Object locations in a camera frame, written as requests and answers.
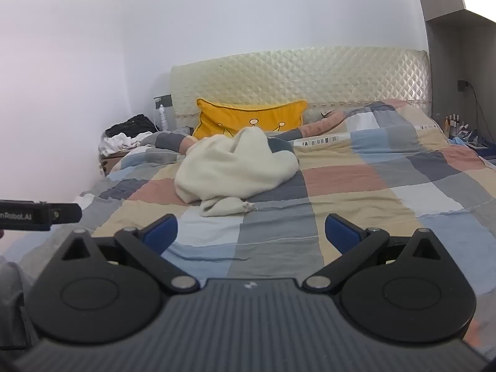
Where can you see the cream sweater with blue stripes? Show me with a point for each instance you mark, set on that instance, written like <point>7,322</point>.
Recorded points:
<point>232,170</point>

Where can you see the yellow crown cushion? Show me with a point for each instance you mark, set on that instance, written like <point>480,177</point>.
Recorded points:
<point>248,116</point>

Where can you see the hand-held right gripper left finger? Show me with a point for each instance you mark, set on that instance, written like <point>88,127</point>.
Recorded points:
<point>161,232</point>

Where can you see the black clothes pile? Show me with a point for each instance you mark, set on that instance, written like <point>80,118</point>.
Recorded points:
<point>131,126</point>

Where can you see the cream quilted headboard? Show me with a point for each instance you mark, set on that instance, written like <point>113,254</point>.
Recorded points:
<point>310,77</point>

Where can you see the clear spray bottle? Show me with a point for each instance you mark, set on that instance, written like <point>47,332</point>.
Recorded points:
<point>163,119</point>

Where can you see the cluster of cosmetic bottles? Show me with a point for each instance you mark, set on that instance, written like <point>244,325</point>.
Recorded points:
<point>454,124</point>

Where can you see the wooden bedside table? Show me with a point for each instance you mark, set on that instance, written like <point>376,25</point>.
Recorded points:
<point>112,161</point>

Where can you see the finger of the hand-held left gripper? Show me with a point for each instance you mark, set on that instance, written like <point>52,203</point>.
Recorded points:
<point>68,212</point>

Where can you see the white clothes pile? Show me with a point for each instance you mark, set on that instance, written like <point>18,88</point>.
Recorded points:
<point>116,143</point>

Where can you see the black plug adapter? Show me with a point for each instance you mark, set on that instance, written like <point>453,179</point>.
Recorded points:
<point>462,86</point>

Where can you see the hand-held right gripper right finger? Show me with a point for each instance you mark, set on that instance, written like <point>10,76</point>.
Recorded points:
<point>341,233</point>

